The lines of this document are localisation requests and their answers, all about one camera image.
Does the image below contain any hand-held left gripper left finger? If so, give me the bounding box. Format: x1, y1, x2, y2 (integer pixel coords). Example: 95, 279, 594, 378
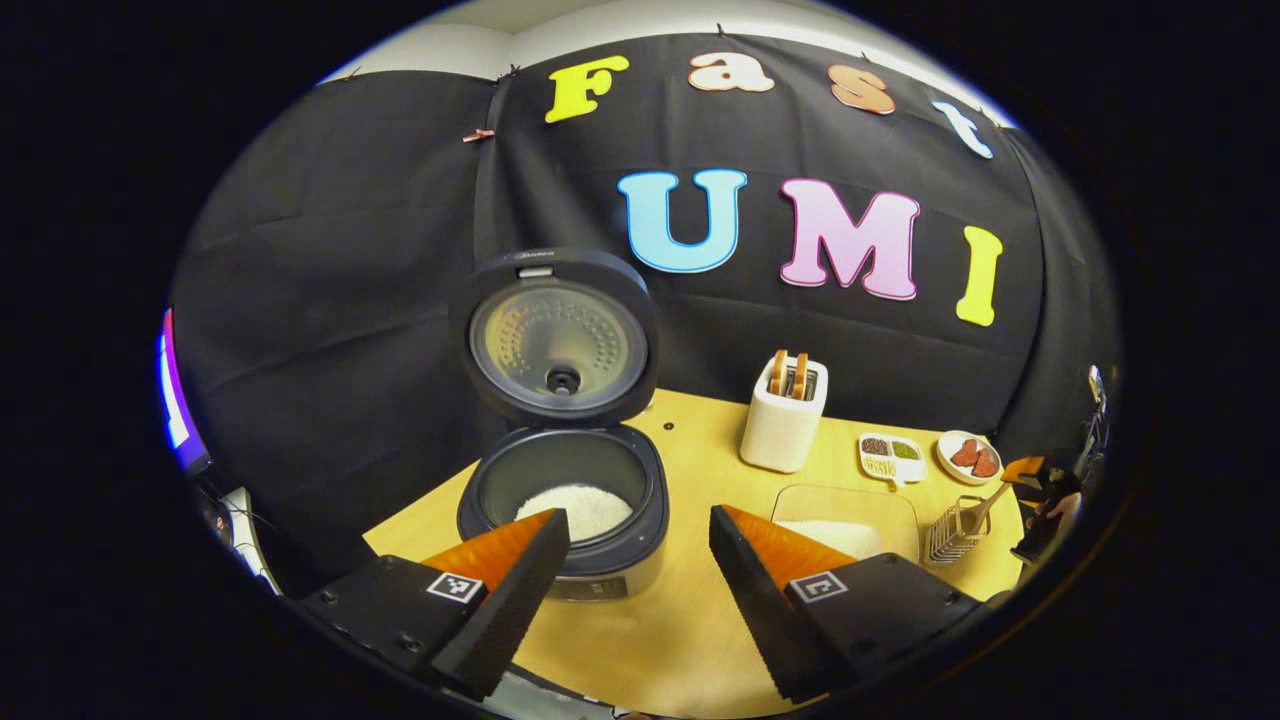
298, 508, 572, 701

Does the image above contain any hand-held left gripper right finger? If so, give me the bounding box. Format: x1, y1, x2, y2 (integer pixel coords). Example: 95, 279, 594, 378
709, 504, 986, 705

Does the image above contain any wooden spoon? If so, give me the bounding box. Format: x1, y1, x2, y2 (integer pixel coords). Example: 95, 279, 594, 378
958, 478, 1016, 536

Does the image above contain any metal wire chopstick holder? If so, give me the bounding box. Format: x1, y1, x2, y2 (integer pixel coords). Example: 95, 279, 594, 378
926, 495, 993, 566

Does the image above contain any white rice heap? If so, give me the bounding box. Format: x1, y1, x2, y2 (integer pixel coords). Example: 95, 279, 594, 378
513, 484, 635, 543

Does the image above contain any dark grey rice cooker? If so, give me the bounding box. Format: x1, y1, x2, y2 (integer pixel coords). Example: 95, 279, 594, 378
456, 248, 671, 603

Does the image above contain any white round plate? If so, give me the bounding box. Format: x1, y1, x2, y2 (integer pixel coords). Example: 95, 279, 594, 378
936, 430, 1004, 487

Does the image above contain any white divided bean dish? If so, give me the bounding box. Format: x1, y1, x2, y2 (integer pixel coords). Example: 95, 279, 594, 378
858, 433, 928, 489

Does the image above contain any clear glass dish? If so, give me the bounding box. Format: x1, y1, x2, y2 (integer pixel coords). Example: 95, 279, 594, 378
770, 484, 921, 563

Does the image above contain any white toaster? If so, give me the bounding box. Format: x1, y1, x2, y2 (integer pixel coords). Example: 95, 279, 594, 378
740, 355, 829, 474

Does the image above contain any white object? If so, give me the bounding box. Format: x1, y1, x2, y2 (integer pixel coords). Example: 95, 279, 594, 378
220, 487, 281, 596

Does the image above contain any black backdrop cloth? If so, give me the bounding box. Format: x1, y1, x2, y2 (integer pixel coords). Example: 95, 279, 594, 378
170, 35, 1119, 601

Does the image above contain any computer monitor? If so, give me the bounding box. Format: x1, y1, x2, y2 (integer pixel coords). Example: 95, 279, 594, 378
158, 308, 213, 473

